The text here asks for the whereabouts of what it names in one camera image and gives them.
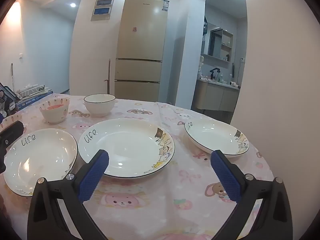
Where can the blue book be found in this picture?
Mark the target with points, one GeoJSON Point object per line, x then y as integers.
{"type": "Point", "coordinates": [35, 100]}

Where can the black hanging hair tool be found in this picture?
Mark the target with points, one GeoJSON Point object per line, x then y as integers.
{"type": "Point", "coordinates": [233, 71]}

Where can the beige three-door refrigerator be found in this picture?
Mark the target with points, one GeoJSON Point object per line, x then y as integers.
{"type": "Point", "coordinates": [140, 42]}

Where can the beige bathroom vanity cabinet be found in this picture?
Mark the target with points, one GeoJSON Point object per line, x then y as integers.
{"type": "Point", "coordinates": [215, 95]}

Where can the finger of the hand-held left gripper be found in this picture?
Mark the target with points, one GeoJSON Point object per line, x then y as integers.
{"type": "Point", "coordinates": [11, 135]}

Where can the white bowl with black rim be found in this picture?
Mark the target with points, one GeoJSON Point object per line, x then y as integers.
{"type": "Point", "coordinates": [100, 108]}

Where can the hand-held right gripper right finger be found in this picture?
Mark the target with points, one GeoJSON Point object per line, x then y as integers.
{"type": "Point", "coordinates": [225, 177]}

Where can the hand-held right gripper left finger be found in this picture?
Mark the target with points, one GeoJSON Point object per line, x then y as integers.
{"type": "Point", "coordinates": [93, 177]}

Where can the teal-edged card package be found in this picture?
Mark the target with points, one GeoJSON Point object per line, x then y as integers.
{"type": "Point", "coordinates": [6, 92]}

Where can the white long box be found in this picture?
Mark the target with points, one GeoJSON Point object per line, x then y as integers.
{"type": "Point", "coordinates": [33, 89]}

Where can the wooden broom stick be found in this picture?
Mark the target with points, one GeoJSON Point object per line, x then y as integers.
{"type": "Point", "coordinates": [108, 75]}

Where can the white mop pole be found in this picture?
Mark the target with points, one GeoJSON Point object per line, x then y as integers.
{"type": "Point", "coordinates": [11, 77]}

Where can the white ceiling spotlight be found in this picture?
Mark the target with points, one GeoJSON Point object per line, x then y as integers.
{"type": "Point", "coordinates": [73, 5]}

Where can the white hair dryer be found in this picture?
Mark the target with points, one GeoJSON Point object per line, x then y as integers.
{"type": "Point", "coordinates": [235, 85]}

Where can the carrot print bowl pink inside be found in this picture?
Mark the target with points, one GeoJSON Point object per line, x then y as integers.
{"type": "Point", "coordinates": [53, 116]}

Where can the black faucet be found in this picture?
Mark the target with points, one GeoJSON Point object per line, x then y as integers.
{"type": "Point", "coordinates": [213, 73]}

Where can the grey wall electrical panel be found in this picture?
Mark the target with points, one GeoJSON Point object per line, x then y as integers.
{"type": "Point", "coordinates": [102, 15]}

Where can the bathroom mirror cabinet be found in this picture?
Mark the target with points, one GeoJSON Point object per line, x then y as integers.
{"type": "Point", "coordinates": [215, 42]}

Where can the pink cartoon printed tablecloth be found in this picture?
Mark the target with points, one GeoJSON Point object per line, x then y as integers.
{"type": "Point", "coordinates": [175, 192]}

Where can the white cat print plate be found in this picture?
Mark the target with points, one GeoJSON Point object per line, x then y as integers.
{"type": "Point", "coordinates": [130, 145]}
{"type": "Point", "coordinates": [42, 155]}
{"type": "Point", "coordinates": [215, 135]}

